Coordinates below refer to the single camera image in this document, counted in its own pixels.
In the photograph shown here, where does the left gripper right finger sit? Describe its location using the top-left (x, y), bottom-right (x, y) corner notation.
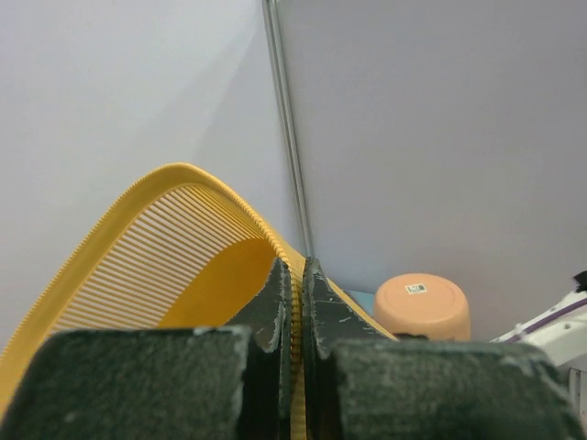
top-left (302, 258), bottom-right (586, 439)

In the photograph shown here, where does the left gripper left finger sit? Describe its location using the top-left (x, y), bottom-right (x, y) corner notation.
top-left (1, 259), bottom-right (292, 439)

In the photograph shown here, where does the blue perforated plastic basket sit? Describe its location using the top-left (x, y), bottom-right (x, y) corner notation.
top-left (341, 290), bottom-right (377, 326)

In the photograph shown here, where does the orange plastic bin liner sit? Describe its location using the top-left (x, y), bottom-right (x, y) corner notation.
top-left (373, 273), bottom-right (471, 341)

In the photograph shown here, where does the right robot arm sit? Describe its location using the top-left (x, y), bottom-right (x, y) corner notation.
top-left (493, 270), bottom-right (586, 411)

